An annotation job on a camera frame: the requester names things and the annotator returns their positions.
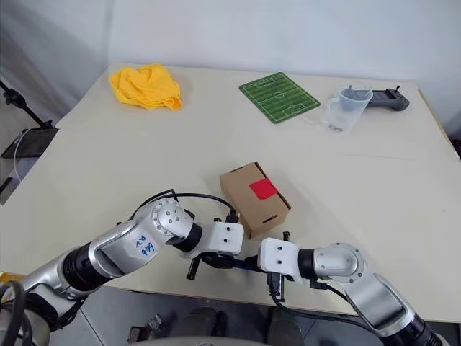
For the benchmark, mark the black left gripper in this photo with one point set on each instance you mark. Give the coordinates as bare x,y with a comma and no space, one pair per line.
201,260

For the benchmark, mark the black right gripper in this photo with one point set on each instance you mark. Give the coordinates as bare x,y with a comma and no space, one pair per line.
276,286

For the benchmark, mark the blue cutter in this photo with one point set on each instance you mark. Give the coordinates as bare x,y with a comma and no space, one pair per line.
245,267

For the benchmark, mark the brown cardboard box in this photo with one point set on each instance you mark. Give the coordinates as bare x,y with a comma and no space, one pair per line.
252,202

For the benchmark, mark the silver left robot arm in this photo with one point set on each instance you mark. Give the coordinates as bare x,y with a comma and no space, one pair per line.
115,248

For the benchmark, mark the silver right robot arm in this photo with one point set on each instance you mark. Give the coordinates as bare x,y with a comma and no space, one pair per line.
374,292

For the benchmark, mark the red tape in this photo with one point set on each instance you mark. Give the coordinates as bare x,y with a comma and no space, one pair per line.
263,189

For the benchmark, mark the green football field mat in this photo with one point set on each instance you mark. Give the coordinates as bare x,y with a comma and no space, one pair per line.
279,96

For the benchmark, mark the clear plastic measuring cup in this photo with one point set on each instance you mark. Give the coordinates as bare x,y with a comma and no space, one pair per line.
342,108

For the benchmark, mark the yellow crumpled cloth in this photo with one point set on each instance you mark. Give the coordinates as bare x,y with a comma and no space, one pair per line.
146,86

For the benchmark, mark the grey remote controller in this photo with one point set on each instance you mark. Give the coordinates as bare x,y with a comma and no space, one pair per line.
389,100

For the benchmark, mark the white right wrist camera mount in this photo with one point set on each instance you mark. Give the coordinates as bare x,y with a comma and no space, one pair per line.
279,256

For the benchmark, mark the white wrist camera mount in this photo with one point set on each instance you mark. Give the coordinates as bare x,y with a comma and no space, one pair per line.
227,238
279,256

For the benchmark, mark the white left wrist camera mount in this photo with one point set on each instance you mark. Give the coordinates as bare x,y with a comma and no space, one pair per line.
227,238

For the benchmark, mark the black stand base plate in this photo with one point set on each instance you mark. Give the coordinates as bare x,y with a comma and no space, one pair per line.
30,141

